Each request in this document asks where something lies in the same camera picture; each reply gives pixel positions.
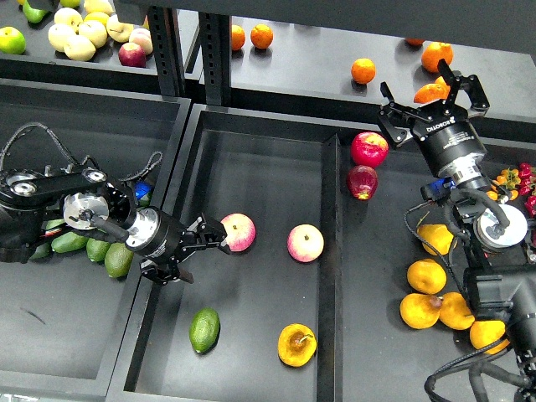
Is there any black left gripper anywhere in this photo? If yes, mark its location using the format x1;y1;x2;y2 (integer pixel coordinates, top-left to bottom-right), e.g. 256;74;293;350
126;207;231;285

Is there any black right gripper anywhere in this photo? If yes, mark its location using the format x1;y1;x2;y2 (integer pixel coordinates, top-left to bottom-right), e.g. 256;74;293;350
378;59;490;178

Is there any yellow pear stem up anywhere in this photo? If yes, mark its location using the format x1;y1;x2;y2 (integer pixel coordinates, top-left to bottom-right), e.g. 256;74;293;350
277;323;317;368

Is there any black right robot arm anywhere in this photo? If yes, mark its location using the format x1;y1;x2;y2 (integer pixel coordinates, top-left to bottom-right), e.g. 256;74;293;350
378;60;535;401

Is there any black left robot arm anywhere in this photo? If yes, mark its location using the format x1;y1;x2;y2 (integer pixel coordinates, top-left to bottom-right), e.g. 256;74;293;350
1;122;230;285

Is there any green avocado pile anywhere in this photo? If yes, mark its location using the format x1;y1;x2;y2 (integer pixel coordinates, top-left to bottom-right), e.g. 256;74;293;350
29;231;134;279

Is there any yellow pear lower left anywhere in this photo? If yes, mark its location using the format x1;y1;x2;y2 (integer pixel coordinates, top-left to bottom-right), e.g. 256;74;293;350
399;293;442;329

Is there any yellow pear lower middle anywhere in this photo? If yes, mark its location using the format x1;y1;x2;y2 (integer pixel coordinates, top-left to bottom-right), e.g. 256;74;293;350
439;292;475;330

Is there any yellow pear lower right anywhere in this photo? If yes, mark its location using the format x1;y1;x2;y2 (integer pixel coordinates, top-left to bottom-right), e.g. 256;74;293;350
470;320;506;349

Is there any pale yellow pear pile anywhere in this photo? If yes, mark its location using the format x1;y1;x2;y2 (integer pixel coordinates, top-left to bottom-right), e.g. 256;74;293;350
48;1;153;61

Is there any orange right lower pair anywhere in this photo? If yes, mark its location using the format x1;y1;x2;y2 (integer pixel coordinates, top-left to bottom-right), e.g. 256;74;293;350
414;76;451;104

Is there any pink apple left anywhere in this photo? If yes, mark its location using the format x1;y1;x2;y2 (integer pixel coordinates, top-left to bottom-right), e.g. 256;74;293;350
221;213;256;252

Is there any pink apple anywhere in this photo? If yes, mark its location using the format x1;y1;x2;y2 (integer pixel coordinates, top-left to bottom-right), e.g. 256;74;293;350
221;213;256;252
287;224;324;263

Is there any large orange right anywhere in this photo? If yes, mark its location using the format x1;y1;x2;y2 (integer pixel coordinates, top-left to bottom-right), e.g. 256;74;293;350
421;42;454;73

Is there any bright red apple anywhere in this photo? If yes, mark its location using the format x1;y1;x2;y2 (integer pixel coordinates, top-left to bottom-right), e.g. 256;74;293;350
350;131;389;168

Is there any orange on shelf centre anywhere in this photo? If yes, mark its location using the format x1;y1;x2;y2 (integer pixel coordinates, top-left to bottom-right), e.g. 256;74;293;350
351;58;376;85

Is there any cherry tomato bunch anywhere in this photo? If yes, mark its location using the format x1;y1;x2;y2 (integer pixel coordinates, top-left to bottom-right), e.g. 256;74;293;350
487;168;521;202

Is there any pink apple right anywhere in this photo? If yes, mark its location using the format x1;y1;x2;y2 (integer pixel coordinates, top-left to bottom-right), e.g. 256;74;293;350
287;224;324;263

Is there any black tray divider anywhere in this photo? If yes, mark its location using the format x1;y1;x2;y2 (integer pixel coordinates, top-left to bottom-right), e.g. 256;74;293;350
316;136;343;401

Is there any dark red apple on shelf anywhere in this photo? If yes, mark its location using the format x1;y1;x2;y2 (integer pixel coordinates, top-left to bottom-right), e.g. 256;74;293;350
118;42;147;68

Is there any green apple on shelf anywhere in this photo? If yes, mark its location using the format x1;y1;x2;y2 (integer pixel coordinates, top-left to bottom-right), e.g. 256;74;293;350
0;26;26;54

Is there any black shelf post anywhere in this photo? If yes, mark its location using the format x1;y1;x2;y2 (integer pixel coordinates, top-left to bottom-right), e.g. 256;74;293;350
147;6;231;106

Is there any orange behind post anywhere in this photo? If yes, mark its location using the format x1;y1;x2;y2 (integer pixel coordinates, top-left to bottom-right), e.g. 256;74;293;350
231;24;245;52

